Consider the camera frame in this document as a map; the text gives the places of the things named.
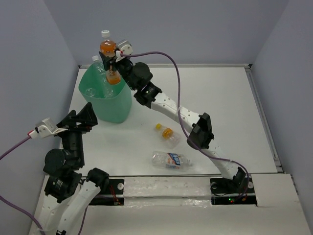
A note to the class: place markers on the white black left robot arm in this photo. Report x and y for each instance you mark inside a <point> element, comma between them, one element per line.
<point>66,194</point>

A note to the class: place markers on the clear bottle yellow cap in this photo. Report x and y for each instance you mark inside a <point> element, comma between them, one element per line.
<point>167,135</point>

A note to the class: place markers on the green plastic bin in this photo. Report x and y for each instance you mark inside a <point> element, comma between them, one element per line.
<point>116,109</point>

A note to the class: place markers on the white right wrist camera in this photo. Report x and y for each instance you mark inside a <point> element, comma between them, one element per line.
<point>123,48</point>

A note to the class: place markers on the small clear plastic bottle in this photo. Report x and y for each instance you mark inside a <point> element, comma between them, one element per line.
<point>109,93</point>

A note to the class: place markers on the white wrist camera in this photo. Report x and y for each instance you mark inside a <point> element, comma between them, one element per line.
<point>45,128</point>
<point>123,48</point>

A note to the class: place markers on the orange label bottle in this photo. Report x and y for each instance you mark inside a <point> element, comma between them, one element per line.
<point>107,48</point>

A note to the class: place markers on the crushed clear bottle white cap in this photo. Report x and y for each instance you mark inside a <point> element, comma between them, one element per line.
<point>91,92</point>

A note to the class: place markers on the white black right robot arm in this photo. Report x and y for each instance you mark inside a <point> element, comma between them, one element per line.
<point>196,127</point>

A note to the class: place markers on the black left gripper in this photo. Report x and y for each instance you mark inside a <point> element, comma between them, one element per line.
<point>87,114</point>

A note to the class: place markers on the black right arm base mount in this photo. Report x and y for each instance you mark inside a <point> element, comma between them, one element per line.
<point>224,192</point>

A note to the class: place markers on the long clear bottle white cap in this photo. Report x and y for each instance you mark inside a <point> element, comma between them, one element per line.
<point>99,69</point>

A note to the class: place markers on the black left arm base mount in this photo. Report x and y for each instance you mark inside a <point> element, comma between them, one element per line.
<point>112,195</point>

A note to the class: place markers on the clear bottle white blue label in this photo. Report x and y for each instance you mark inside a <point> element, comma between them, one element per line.
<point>169,160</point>

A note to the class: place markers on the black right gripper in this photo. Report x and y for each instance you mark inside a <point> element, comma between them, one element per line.
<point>106,60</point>

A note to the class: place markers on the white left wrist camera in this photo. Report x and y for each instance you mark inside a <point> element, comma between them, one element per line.
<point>45,128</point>

